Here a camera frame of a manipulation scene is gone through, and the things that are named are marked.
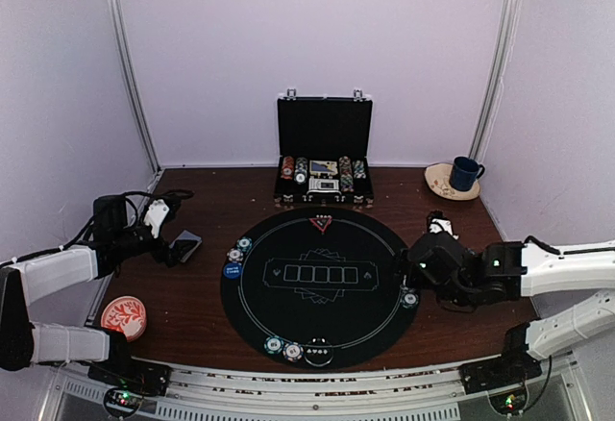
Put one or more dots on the red white round coaster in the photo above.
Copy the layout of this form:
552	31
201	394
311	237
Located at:
127	315

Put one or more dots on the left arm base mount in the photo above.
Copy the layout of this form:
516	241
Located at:
129	388

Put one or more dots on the green chips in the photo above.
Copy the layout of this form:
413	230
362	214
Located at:
244	244
409	300
273	345

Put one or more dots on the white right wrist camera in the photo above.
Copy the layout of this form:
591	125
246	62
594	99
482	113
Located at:
437	222

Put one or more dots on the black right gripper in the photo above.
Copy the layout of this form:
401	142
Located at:
414	279

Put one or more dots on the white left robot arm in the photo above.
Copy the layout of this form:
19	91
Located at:
116	231

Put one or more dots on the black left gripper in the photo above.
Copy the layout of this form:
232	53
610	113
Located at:
170	258

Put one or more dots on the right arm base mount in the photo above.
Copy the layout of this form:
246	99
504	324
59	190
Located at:
505	381

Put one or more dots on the front aluminium rail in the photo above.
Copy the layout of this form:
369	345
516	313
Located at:
435	392

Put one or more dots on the dark blue mug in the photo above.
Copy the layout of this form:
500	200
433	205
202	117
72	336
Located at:
465	172

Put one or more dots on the red triangle all-in marker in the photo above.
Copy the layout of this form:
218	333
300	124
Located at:
321	222

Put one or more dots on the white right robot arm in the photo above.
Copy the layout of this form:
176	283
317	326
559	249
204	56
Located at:
509	271

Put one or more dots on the beige ceramic plate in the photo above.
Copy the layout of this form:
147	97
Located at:
437	177

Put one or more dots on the round black poker mat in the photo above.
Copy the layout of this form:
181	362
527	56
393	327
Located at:
298	284

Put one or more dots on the clear round dealer button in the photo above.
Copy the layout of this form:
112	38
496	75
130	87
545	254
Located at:
318	352

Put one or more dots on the blue small blind button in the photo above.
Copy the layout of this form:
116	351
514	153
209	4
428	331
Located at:
232	270

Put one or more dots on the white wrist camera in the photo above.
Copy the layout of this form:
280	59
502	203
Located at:
155	216
437	222

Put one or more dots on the purple green chip row in case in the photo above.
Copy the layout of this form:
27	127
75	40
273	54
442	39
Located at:
359	170

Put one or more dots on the left aluminium frame post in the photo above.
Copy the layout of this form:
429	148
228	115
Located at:
130	83

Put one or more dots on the black poker chip case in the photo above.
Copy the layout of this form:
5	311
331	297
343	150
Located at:
324	128

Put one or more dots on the white card box in case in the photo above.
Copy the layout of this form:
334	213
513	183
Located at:
322	185

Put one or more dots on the right aluminium frame post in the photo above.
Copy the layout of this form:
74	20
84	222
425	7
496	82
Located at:
495	82

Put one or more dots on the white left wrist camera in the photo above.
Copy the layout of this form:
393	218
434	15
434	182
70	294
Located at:
155	216

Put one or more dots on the aluminium frame post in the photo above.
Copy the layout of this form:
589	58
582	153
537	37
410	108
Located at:
130	83
495	82

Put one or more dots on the red chip row in case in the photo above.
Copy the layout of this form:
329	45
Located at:
287	169

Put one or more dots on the multicolour chip row in case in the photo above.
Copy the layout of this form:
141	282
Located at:
346	174

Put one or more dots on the white blue chips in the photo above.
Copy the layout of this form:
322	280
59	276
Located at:
235	255
293	351

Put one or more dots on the blue playing card deck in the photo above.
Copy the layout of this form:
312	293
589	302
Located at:
184	245

